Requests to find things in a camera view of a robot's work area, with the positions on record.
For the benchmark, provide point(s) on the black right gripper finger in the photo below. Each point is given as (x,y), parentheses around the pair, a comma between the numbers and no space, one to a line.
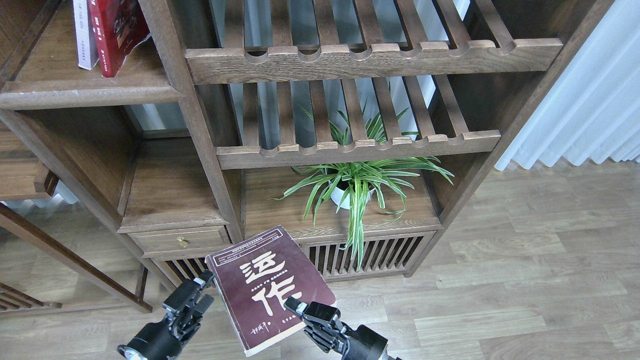
(295,306)

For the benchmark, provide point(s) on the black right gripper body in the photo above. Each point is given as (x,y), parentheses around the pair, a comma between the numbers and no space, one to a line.
(324,327)

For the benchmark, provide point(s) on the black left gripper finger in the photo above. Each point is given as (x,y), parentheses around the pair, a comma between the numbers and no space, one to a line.
(202,303)
(183,298)

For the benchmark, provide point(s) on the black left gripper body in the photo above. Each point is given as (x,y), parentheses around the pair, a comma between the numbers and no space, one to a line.
(182,326)

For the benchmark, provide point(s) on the dark maroon book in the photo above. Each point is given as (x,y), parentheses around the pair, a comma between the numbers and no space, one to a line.
(254,279)

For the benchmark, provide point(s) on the white paperback book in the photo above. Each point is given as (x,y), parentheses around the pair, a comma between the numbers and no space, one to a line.
(87,49)

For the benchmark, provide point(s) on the red paperback book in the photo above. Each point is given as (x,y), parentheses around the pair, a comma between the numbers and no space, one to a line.
(119,26)

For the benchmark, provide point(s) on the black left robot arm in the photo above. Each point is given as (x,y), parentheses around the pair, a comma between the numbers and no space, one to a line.
(166,339)

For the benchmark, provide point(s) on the brass drawer knob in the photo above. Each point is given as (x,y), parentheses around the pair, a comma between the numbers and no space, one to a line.
(182,242)

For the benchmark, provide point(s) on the white plant pot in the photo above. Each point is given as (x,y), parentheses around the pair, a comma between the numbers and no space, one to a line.
(351,192)

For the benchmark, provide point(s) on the green spider plant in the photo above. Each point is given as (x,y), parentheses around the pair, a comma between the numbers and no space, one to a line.
(389,173)

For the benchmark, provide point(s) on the dark wooden bookshelf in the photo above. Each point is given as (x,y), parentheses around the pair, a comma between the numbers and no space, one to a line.
(197,132)

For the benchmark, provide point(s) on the white pleated curtain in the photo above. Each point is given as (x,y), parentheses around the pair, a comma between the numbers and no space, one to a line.
(592,112)

